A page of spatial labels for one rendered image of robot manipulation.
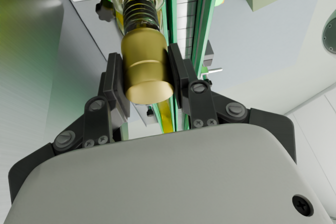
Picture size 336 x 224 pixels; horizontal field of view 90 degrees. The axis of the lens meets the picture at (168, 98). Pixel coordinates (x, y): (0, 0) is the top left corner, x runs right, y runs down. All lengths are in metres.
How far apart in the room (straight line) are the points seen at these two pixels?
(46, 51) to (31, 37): 0.02
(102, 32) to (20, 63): 0.31
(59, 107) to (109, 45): 0.27
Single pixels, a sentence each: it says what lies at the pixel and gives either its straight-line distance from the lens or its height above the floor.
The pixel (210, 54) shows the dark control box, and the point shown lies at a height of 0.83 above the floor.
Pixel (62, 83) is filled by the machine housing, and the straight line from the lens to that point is 0.33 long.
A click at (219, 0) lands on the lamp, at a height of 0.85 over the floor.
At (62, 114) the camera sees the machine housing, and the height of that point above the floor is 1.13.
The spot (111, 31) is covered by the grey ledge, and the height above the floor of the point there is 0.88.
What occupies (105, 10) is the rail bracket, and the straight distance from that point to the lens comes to 0.30.
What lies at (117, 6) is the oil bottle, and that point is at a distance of 0.19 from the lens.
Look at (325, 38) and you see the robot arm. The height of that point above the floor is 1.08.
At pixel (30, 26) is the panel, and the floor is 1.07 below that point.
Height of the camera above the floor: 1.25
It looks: 26 degrees down
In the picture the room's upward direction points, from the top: 170 degrees clockwise
